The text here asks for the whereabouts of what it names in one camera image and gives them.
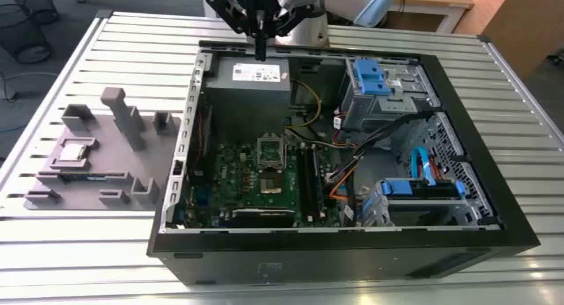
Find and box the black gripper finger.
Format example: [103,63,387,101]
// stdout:
[204,0,262,61]
[260,4,315,61]

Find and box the metal socket cover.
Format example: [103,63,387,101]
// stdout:
[256,133,287,173]

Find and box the silver square CPU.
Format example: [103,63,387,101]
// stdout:
[59,142,91,163]

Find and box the blue plastic drive latch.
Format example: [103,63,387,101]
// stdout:
[352,59,394,96]

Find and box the grey power supply unit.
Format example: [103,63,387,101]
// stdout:
[203,55,295,146]

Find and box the grey drive cage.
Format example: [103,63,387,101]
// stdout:
[342,57,442,133]

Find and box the black mesh waste bin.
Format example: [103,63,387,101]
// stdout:
[0,0,62,65]

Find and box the wooden cabinet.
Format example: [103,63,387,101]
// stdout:
[454,0,564,81]

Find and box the grey parts rack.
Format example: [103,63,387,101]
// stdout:
[23,86,183,211]

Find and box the green motherboard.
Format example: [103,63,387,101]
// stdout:
[188,138,348,229]

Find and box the hard disk in blue carrier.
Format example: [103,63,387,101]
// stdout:
[379,178,467,200]

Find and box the blue RAM stick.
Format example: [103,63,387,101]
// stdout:
[56,172,111,183]

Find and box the low-profile graphics card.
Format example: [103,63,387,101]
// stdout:
[231,207,296,229]

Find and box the black PC case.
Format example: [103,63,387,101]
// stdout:
[147,40,542,286]

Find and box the yellow wire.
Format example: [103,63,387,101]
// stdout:
[284,79,324,131]

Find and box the wooden desk white frame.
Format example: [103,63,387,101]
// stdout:
[387,0,476,35]

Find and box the black cable bundle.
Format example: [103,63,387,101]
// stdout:
[326,110,447,187]

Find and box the orange wire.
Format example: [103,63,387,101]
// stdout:
[328,168,359,201]

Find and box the blue data cable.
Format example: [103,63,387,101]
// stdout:
[410,146,438,187]

